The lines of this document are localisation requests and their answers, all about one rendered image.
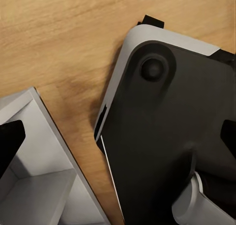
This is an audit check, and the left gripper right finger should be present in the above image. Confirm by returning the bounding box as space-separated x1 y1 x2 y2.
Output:
220 119 236 159

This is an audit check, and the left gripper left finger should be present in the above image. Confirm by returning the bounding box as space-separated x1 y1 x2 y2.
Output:
0 120 26 179

